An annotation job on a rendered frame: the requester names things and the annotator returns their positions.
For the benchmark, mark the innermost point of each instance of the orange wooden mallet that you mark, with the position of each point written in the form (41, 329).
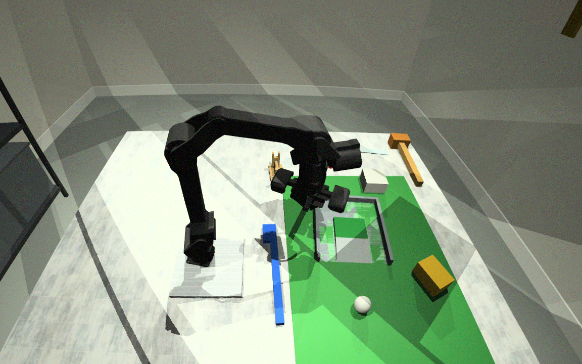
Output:
(401, 141)

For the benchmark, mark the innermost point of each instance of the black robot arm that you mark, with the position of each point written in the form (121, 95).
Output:
(314, 151)

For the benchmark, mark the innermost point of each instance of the yellow rectangular block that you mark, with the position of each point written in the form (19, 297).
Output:
(433, 275)

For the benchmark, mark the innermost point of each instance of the white golf ball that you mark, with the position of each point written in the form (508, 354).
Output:
(362, 304)

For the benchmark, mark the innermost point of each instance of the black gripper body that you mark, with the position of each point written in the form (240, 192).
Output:
(311, 188)

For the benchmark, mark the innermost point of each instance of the green putting mat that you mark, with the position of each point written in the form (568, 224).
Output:
(405, 324)

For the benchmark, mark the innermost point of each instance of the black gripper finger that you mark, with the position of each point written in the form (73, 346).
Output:
(301, 200)
(316, 204)

